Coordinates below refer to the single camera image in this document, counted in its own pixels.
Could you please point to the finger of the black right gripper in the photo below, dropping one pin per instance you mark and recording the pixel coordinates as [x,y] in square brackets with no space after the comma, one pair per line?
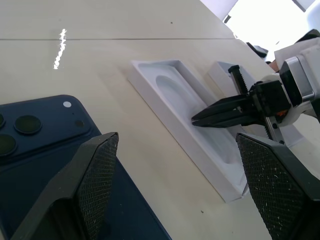
[225,106]
[225,121]

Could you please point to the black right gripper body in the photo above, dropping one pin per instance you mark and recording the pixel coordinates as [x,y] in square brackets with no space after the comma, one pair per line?
[270,97]

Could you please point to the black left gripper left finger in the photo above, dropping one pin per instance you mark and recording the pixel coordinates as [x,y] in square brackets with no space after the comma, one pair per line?
[75,190]

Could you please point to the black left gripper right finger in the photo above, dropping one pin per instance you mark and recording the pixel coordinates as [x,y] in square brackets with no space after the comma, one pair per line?
[282,190]

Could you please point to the blue phone box lid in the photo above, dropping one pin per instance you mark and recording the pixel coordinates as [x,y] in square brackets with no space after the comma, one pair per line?
[220,75]

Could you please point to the white phone box base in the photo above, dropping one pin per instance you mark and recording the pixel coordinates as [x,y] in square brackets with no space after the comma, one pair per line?
[175,90]

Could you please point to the black side desk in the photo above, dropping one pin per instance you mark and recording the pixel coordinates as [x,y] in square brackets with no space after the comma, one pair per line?
[258,50]

